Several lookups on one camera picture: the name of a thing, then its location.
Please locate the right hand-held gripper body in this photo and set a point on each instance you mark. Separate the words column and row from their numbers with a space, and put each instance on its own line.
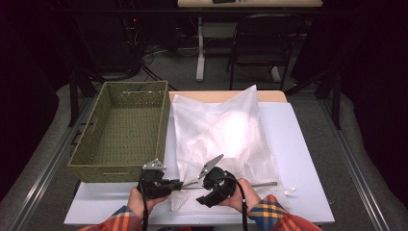
column 219, row 184

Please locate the wooden table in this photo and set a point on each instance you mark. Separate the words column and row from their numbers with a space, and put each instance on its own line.
column 272, row 96

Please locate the aluminium rail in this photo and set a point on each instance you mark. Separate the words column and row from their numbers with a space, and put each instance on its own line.
column 356, row 173
column 46, row 174

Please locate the white table mat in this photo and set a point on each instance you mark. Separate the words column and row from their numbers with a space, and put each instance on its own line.
column 298, row 144

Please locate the dark equipment box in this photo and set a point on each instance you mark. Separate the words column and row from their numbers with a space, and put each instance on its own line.
column 106, row 48

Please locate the black folding chair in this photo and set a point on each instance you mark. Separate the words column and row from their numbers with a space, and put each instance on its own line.
column 263, row 59

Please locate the person's right hand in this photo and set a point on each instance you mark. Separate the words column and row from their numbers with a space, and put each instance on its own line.
column 247, row 199

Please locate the black metal stand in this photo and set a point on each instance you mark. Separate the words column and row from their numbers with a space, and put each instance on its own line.
column 336, row 102
column 73, row 102

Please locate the black flat device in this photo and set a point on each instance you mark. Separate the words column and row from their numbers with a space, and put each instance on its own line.
column 224, row 1

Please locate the green woven basket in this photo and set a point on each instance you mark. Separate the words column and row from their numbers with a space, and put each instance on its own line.
column 128, row 134

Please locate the white mesh laundry bag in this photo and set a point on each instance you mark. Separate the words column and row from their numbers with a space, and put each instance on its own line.
column 224, row 96

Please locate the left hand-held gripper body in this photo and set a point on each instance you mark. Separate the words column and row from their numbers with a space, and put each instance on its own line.
column 155, row 186

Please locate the person's left hand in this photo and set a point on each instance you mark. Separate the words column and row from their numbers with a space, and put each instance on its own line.
column 138, row 205

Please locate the white-legged desk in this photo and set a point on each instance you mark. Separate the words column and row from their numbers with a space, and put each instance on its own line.
column 200, row 64

